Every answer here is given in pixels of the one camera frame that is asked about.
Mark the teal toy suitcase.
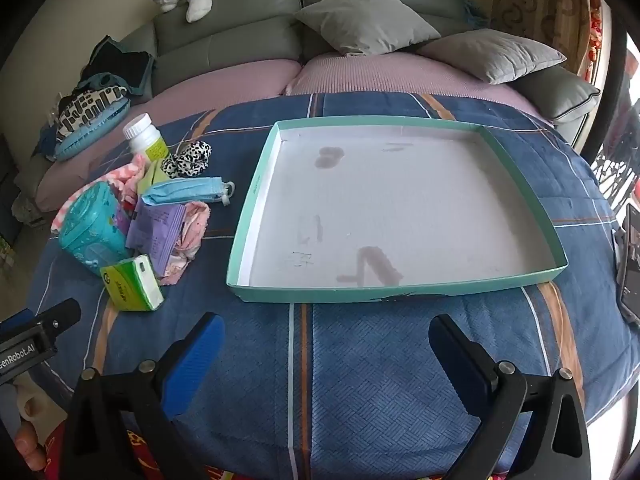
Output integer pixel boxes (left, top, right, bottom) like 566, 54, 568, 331
59, 181, 132, 277

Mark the black phone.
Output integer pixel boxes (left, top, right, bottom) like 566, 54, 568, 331
620, 203, 640, 321

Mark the person's left hand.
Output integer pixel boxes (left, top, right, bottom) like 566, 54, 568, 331
0, 380, 51, 473

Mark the black garment teal trim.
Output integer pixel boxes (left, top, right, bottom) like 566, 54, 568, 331
82, 35, 156, 101

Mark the blue plaid blanket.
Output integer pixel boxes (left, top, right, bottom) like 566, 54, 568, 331
25, 91, 640, 480

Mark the red printed cloth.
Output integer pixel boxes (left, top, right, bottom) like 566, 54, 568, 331
42, 425, 351, 480

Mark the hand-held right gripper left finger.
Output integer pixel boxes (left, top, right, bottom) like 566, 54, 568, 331
59, 311, 227, 480

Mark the pink floral cloth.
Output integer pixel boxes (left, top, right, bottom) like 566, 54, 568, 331
159, 201, 211, 286

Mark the grey sofa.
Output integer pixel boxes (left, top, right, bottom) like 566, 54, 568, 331
15, 0, 601, 211

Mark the blue inflatable cushion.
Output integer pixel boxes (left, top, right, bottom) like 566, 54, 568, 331
52, 102, 132, 162

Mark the green cloth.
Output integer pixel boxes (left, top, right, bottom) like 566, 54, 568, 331
137, 158, 173, 196

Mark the leopard print scrunchie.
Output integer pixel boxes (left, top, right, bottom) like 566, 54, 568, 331
162, 141, 213, 180

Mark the beige patterned curtain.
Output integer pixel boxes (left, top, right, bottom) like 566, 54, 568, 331
492, 0, 596, 81

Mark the white bottle green label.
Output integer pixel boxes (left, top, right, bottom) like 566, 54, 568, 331
123, 113, 171, 161

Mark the grey square pillow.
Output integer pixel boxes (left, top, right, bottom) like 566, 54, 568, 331
415, 28, 568, 86
292, 0, 442, 57

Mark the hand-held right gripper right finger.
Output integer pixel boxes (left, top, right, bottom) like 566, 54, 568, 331
428, 314, 591, 480

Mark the blue cloth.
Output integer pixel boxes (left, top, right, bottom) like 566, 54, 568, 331
36, 124, 65, 160

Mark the pink sofa cover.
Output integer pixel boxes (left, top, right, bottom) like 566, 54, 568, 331
32, 51, 556, 213

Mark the green tissue pack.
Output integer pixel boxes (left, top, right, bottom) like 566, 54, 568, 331
100, 254, 165, 312

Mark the purple packet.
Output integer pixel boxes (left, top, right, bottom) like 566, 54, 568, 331
125, 202, 188, 277

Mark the teal cardboard tray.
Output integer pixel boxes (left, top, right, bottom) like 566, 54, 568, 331
226, 116, 569, 304

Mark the blue face mask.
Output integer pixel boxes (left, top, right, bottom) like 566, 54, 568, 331
141, 176, 236, 208

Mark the pink white fuzzy sock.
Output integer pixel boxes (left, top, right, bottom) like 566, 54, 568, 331
51, 154, 151, 233

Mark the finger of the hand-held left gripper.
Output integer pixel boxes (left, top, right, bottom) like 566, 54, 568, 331
0, 298, 82, 341

